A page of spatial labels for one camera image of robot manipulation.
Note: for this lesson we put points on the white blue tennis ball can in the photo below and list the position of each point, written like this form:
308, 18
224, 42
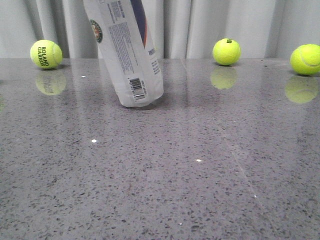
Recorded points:
125, 42

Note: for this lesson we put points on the Wilson tennis ball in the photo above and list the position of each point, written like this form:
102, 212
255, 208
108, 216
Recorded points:
226, 51

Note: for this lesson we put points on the Roland Garros tennis ball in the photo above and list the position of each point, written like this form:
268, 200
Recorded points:
46, 54

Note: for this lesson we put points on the plain yellow tennis ball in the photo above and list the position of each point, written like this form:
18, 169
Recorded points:
305, 59

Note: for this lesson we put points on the grey pleated curtain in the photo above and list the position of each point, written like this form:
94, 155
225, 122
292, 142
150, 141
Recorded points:
180, 29

